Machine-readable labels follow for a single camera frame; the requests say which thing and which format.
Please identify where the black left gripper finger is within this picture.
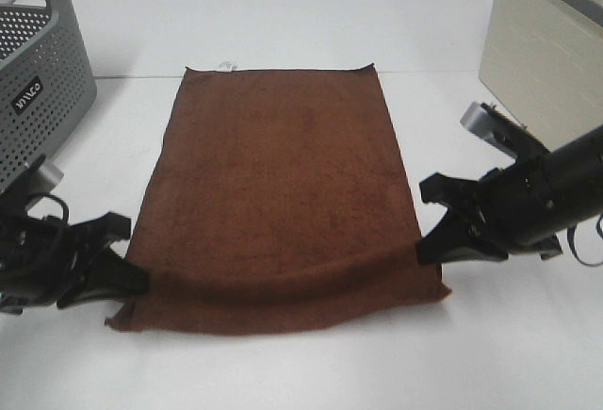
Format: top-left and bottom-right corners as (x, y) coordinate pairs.
(71, 212), (131, 258)
(57, 254), (150, 309)

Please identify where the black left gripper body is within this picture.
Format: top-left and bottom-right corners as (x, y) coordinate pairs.
(1, 215), (92, 314)

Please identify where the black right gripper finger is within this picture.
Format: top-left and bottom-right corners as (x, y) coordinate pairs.
(416, 214), (507, 265)
(419, 172), (481, 221)

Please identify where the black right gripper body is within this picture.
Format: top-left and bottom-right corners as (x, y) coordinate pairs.
(469, 153), (563, 260)

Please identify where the brown towel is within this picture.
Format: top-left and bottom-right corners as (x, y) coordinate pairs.
(107, 65), (449, 336)

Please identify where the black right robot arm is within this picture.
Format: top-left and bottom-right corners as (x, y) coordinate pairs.
(416, 128), (602, 265)

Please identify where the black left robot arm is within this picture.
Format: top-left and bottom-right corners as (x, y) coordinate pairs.
(1, 191), (150, 316)

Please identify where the beige plastic bin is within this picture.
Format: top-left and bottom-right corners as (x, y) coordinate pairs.
(479, 0), (602, 149)

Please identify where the grey perforated plastic basket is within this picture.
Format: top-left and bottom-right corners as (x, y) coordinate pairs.
(1, 0), (97, 188)

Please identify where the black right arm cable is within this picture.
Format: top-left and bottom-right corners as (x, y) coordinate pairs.
(562, 211), (603, 268)

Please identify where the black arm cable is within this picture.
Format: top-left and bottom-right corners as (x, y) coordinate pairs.
(562, 211), (603, 268)
(18, 192), (72, 279)

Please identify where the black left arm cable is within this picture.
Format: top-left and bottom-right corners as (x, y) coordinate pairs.
(18, 192), (72, 279)

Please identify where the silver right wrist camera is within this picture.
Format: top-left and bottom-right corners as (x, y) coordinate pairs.
(460, 102), (549, 162)

